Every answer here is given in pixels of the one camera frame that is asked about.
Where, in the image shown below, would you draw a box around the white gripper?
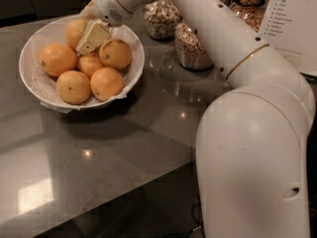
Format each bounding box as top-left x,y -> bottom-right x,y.
76,0 -> 128,55

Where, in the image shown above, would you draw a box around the yellow-orange orange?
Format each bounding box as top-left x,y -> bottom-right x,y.
64,19 -> 88,50

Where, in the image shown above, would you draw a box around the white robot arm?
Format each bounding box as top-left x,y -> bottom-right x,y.
81,0 -> 315,238

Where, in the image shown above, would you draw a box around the white paper bowl liner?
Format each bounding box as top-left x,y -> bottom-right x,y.
31,17 -> 144,114

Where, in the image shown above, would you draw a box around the middle small orange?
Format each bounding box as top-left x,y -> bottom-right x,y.
77,53 -> 104,77

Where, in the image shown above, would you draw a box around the front right orange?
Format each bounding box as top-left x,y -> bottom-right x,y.
90,67 -> 124,101

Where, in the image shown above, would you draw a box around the front left orange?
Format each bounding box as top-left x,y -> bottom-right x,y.
55,70 -> 91,104

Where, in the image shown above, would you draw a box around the white bowl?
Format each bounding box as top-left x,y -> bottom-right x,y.
18,14 -> 146,112

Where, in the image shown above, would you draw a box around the glass jar with granola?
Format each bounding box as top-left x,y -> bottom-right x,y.
174,22 -> 213,71

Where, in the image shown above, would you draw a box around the glass jar with cereal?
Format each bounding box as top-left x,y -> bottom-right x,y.
228,0 -> 265,32

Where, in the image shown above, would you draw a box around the white allergen sign card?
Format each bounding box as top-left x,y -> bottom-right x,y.
260,0 -> 317,76

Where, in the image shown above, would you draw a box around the black floor cables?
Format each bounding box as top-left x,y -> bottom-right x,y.
164,198 -> 206,238

